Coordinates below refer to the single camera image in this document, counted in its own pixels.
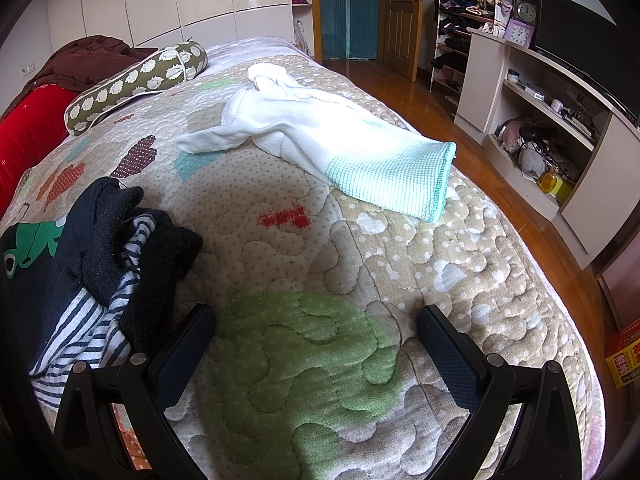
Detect wooden door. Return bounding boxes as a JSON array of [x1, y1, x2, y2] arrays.
[[378, 0, 424, 82]]

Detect yellow liquid bottle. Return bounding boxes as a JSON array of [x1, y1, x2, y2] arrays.
[[537, 167, 563, 196]]

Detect maroon blanket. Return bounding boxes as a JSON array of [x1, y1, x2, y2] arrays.
[[1, 35, 157, 119]]

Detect black television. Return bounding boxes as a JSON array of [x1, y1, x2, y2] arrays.
[[534, 0, 639, 124]]

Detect white tv cabinet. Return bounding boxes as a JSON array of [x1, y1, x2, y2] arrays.
[[454, 30, 639, 268]]

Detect dark mantel clock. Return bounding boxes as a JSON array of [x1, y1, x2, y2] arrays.
[[511, 0, 539, 26]]

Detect white glossy wardrobe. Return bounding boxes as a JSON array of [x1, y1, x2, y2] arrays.
[[47, 0, 316, 54]]

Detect shoe rack with clutter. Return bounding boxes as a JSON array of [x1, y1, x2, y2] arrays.
[[430, 0, 503, 106]]

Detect patchwork heart quilt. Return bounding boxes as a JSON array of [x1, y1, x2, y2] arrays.
[[1, 38, 605, 479]]

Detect purple square clock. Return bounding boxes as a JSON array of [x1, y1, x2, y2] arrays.
[[503, 18, 535, 49]]

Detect olive patterned bolster pillow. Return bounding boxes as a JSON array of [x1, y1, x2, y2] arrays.
[[63, 39, 208, 136]]

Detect navy striped child pants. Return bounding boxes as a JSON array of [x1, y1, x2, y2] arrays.
[[1, 177, 203, 411]]

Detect teal door curtain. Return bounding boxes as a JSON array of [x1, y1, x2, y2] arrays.
[[320, 0, 378, 60]]

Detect red yellow cardboard box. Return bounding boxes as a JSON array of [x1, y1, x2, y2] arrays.
[[605, 318, 640, 388]]

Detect red pillow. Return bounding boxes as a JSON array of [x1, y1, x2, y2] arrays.
[[0, 84, 78, 214]]

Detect white and teal towel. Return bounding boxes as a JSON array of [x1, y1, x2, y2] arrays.
[[176, 63, 457, 222]]

